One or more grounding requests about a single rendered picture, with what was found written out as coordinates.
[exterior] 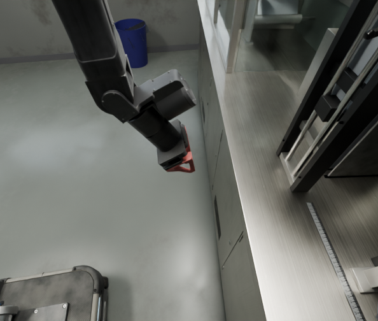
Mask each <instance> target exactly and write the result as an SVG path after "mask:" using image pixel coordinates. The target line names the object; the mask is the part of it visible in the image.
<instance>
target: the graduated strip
mask: <svg viewBox="0 0 378 321"><path fill-rule="evenodd" d="M305 203H306V205H307V207H308V210H309V212H310V214H311V217H312V219H313V221H314V224H315V226H316V229H317V230H318V233H319V236H320V238H321V240H322V242H323V245H324V247H325V250H326V252H327V254H328V257H329V259H330V262H331V263H332V266H333V268H334V271H335V273H336V275H337V278H338V280H339V282H340V285H341V287H342V290H343V291H344V294H345V296H346V299H347V301H348V303H349V306H350V308H351V311H352V313H353V315H354V318H355V320H356V321H366V319H365V316H364V314H363V312H362V310H361V308H360V305H359V304H358V301H357V299H356V296H355V294H354V292H353V290H352V288H351V286H350V284H349V281H348V279H347V276H346V274H345V272H344V270H343V268H342V266H341V264H340V261H339V259H338V257H337V254H336V253H335V250H334V248H333V246H332V243H331V241H330V239H329V237H328V235H327V233H326V230H325V228H324V226H323V223H322V221H321V219H320V217H319V215H318V213H317V210H316V208H315V206H314V203H313V202H305Z"/></svg>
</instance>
